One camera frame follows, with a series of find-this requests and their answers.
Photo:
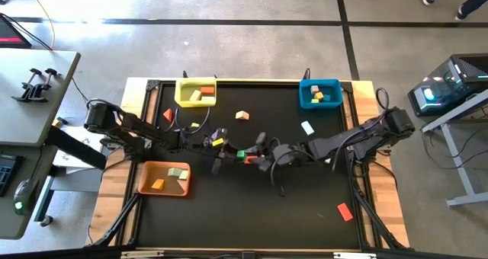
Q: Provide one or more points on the yellow plastic bin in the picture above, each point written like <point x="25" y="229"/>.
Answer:
<point x="185" y="87"/>

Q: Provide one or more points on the light blue rectangular block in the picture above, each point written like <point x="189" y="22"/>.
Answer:
<point x="307" y="128"/>

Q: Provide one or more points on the black backlit keyboard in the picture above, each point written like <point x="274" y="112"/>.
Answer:
<point x="7" y="173"/>

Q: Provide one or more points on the black desk clamp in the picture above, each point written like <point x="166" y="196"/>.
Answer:
<point x="28" y="85"/>
<point x="45" y="80"/>

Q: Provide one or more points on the person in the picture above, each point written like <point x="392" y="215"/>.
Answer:
<point x="474" y="2"/>

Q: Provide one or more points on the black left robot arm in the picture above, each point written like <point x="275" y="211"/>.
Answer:
<point x="126" y="127"/>

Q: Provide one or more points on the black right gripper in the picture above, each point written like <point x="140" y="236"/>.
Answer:
<point x="280" y="156"/>

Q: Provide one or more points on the black table mat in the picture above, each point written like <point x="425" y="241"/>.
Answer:
<point x="244" y="221"/>

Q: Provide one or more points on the white paper sheet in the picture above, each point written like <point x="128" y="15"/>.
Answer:
<point x="63" y="162"/>

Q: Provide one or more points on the teal rectangular block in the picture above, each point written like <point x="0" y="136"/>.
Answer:
<point x="207" y="99"/>

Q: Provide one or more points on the small yellow black object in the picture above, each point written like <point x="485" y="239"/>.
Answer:
<point x="60" y="122"/>

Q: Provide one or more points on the cream wedge block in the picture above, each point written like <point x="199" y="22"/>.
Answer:
<point x="242" y="116"/>

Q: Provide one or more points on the black computer tower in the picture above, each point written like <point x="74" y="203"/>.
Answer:
<point x="450" y="84"/>

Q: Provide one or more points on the pale green block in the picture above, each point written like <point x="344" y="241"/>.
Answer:
<point x="184" y="175"/>

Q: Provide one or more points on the black mounting beam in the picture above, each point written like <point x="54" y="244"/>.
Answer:
<point x="76" y="149"/>

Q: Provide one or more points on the sage green rectangular block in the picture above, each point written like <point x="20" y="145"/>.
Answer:
<point x="175" y="172"/>

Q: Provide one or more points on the black floor tape line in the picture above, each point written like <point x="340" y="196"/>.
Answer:
<point x="345" y="30"/>

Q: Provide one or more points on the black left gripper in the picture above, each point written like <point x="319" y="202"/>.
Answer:
<point x="220" y="148"/>

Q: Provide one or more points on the orange-red rectangular block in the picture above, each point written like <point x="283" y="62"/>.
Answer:
<point x="207" y="90"/>

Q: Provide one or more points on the cream rectangular block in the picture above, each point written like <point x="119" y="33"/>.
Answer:
<point x="195" y="95"/>

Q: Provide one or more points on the orange plastic bin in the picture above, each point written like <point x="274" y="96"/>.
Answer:
<point x="167" y="190"/>

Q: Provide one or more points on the red rectangular block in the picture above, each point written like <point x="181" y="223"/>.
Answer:
<point x="345" y="212"/>
<point x="249" y="160"/>

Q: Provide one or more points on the tan cube block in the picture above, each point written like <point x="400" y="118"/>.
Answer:
<point x="314" y="89"/>

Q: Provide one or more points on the grey side desk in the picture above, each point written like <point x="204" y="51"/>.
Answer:
<point x="34" y="114"/>

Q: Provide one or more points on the red triangular prism block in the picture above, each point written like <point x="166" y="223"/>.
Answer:
<point x="168" y="115"/>

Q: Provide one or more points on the black computer mouse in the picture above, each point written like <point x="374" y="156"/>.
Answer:
<point x="23" y="192"/>

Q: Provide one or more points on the grey metal frame desk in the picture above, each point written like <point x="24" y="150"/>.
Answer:
<point x="459" y="171"/>

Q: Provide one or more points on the silver metal bracket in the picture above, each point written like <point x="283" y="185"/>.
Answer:
<point x="354" y="255"/>
<point x="142" y="254"/>

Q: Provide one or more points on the blue cube block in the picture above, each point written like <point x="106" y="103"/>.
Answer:
<point x="327" y="98"/>

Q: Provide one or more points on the green cube block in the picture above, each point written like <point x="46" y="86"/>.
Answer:
<point x="240" y="154"/>

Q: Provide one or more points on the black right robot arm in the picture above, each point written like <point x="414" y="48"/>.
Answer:
<point x="343" y="141"/>

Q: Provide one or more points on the blue plastic bin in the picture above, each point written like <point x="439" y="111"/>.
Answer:
<point x="333" y="89"/>

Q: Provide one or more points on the yellow cube block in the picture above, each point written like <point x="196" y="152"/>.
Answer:
<point x="194" y="125"/>

